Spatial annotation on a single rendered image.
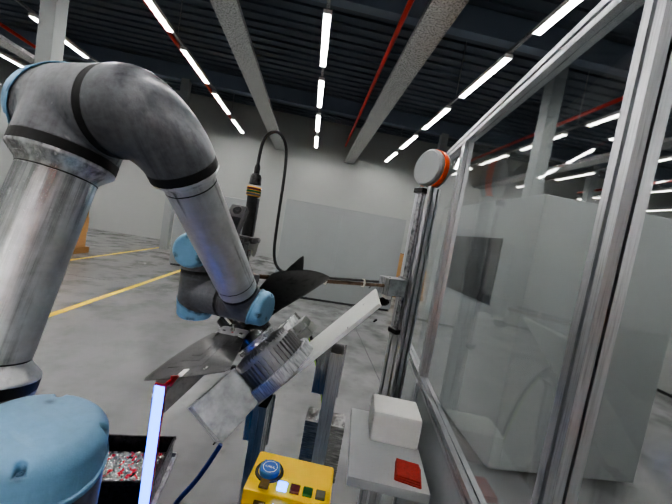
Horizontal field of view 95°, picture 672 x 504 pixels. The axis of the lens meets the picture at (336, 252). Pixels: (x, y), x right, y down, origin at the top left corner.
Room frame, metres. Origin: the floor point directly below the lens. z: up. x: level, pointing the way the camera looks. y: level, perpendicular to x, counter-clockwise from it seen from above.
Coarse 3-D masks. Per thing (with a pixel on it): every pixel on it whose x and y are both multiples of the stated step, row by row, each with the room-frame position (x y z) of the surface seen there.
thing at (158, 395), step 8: (160, 392) 0.60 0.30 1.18; (160, 400) 0.60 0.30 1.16; (152, 408) 0.60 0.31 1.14; (160, 408) 0.59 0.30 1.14; (152, 416) 0.60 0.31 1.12; (160, 416) 0.60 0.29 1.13; (152, 424) 0.60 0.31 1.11; (152, 432) 0.60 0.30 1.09; (152, 440) 0.60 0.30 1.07; (152, 448) 0.60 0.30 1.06; (152, 456) 0.60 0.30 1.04; (144, 464) 0.60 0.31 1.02; (152, 464) 0.60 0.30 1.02; (144, 472) 0.60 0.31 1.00; (152, 472) 0.60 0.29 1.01; (144, 480) 0.60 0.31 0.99; (144, 488) 0.60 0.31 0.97; (144, 496) 0.60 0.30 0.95
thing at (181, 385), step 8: (200, 376) 0.94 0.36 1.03; (176, 384) 0.95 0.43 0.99; (184, 384) 0.94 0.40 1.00; (192, 384) 0.93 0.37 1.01; (152, 392) 0.97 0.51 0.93; (168, 392) 0.93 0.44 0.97; (176, 392) 0.92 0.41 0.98; (184, 392) 0.91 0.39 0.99; (152, 400) 0.93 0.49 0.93; (168, 400) 0.91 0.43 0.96; (176, 400) 0.90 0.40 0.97; (168, 408) 0.88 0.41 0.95
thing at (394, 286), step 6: (384, 276) 1.26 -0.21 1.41; (390, 276) 1.30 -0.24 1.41; (384, 282) 1.24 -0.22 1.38; (390, 282) 1.21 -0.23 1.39; (396, 282) 1.23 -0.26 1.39; (402, 282) 1.25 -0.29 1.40; (378, 288) 1.27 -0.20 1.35; (384, 288) 1.24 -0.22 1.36; (390, 288) 1.22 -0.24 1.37; (396, 288) 1.23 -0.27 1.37; (402, 288) 1.25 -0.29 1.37; (384, 294) 1.23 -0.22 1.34; (390, 294) 1.22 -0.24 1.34; (396, 294) 1.24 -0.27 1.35; (402, 294) 1.25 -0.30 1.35
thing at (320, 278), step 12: (276, 276) 0.85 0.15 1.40; (288, 276) 0.88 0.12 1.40; (300, 276) 0.91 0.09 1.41; (312, 276) 0.93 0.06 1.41; (324, 276) 0.96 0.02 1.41; (264, 288) 0.91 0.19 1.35; (276, 288) 0.93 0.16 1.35; (288, 288) 0.95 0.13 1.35; (300, 288) 0.97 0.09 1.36; (312, 288) 0.99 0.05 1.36; (276, 300) 0.99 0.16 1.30; (288, 300) 1.00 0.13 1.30
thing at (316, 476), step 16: (256, 464) 0.58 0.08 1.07; (288, 464) 0.60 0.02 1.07; (304, 464) 0.60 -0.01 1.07; (256, 480) 0.54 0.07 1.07; (272, 480) 0.55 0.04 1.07; (288, 480) 0.56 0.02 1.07; (304, 480) 0.56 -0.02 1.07; (320, 480) 0.57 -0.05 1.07; (256, 496) 0.52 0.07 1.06; (272, 496) 0.52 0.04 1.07; (288, 496) 0.52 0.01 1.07
